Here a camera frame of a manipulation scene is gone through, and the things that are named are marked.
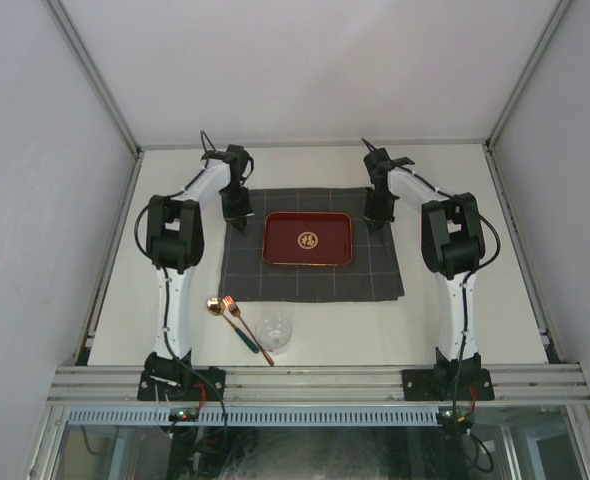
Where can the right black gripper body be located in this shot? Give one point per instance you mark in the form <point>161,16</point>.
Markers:
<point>380,205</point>

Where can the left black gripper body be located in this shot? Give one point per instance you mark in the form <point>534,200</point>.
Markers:
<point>235,202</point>

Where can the grey checked cloth napkin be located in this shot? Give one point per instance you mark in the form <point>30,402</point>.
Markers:
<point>373,274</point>

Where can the red rectangular tray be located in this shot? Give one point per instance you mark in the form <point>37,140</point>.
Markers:
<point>319,239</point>

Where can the rose gold fork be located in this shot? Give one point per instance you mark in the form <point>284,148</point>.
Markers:
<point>234,309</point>

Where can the gold spoon green handle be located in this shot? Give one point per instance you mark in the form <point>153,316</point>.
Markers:
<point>216,307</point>

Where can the clear glass cup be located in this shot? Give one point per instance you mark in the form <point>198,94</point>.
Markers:
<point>274,333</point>

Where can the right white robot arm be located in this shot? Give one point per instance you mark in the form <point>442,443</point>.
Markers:
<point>452,247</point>

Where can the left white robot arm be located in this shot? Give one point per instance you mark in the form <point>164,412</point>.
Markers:
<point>175,239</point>

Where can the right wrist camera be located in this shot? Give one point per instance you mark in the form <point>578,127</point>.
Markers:
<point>378,163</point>

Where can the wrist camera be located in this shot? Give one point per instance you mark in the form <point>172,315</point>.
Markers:
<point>241,163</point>
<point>378,163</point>

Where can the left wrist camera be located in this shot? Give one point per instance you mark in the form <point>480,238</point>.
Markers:
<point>241,163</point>

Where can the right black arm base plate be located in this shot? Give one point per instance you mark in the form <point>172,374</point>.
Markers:
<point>423,385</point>

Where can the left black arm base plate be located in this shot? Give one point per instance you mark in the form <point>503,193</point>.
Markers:
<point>206,384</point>

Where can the grey slotted cable duct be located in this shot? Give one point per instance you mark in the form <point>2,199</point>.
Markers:
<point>322,416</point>

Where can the aluminium front rail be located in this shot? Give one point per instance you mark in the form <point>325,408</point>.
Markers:
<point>514,385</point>

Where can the left aluminium frame post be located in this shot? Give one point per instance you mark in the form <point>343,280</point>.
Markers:
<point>91,72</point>

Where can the aluminium frame post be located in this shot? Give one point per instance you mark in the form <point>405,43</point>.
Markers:
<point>91,72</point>
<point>547,36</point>

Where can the right aluminium frame post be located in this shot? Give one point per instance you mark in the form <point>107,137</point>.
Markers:
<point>547,36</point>

